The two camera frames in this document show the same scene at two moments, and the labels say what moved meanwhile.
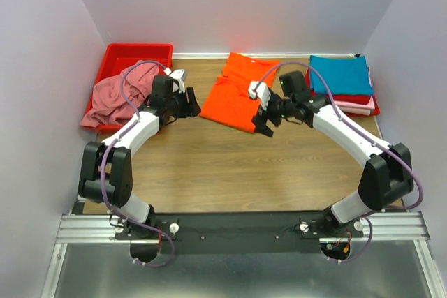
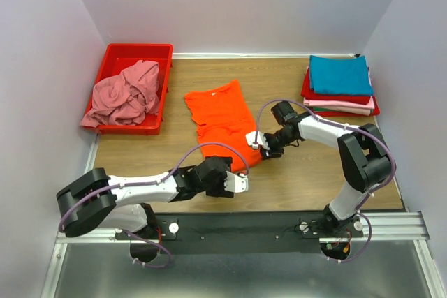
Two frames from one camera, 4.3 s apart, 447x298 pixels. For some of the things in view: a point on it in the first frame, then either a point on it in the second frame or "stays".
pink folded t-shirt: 356,107 stays
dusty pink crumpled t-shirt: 109,108 stays
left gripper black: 195,109 → 219,191
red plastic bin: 117,58 stays
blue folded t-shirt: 343,75 stays
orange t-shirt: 229,102 → 223,115
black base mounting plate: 239,233 stays
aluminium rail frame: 91,259 stays
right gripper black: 260,121 → 272,153
